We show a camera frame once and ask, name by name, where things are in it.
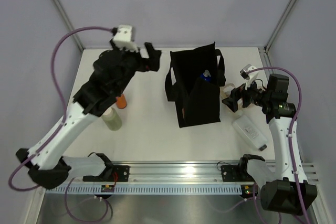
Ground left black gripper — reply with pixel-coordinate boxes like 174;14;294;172
112;38;163;93

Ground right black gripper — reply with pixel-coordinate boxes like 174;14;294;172
222;76;271;113

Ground white clear bottle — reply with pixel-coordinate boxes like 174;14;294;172
232;115;268;151

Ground orange blue spray bottle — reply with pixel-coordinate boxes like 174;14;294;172
200;69;212;82

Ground black canvas bag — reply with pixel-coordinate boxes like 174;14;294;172
165;43;226;128

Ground green liquid bottle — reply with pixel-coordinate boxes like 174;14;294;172
101;108;122;131

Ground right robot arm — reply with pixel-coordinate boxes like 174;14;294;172
221;74;318;216

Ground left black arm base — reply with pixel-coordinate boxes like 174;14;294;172
82;165;130;182

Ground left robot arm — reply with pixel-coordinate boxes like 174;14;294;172
16;42;162;189

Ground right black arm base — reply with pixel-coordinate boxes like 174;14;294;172
220;165;251;182

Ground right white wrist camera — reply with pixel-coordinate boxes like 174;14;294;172
240;64;258;90

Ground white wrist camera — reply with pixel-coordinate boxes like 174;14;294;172
240;64;258;90
110;24;139;52

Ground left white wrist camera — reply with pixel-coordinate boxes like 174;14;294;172
110;24;139;52

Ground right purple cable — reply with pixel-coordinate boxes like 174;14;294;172
209;66;312;224

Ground aluminium rail frame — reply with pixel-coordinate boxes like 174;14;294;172
34;162;320;185

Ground white slotted cable duct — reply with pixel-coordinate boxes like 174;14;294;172
47;184;242;195

